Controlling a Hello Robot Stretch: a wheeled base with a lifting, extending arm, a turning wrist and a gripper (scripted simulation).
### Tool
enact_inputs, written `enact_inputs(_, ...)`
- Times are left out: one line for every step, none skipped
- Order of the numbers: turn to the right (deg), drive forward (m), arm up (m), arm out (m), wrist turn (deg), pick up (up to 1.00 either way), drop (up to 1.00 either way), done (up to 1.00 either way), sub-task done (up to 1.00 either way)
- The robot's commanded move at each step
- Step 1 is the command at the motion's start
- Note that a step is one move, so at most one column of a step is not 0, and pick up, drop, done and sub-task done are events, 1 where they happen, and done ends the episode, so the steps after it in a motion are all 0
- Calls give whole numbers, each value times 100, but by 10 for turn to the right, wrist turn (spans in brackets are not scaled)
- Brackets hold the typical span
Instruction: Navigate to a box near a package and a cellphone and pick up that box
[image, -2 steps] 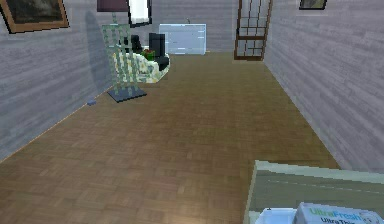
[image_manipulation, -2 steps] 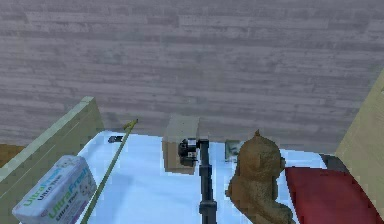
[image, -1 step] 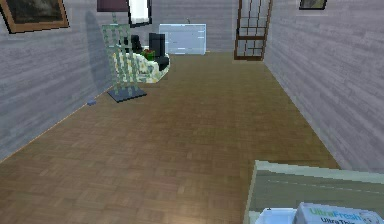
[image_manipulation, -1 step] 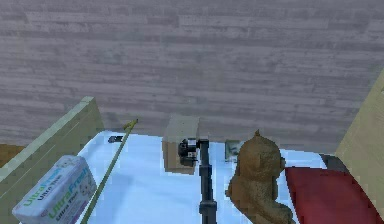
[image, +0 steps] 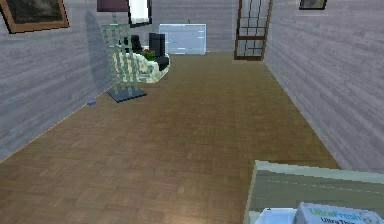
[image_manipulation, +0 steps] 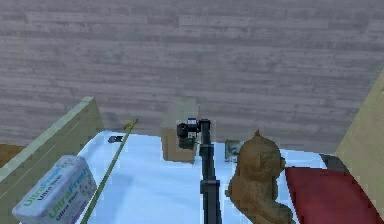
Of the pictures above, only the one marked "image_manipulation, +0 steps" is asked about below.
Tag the white printed package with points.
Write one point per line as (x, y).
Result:
(56, 190)

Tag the dark grey pillow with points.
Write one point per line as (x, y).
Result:
(333, 163)

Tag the grey square object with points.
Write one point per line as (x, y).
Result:
(232, 150)

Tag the black cellphone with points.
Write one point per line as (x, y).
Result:
(115, 139)

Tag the pale wooden bed white sheet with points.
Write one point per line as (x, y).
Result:
(150, 190)

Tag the brown teddy bear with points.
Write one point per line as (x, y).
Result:
(258, 166)

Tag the brown cardboard box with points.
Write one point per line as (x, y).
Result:
(171, 150)

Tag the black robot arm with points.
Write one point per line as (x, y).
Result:
(209, 173)

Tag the olive green thin stick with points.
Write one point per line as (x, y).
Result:
(107, 175)

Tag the red pillow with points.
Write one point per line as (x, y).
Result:
(326, 196)

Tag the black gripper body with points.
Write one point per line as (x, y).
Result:
(183, 130)

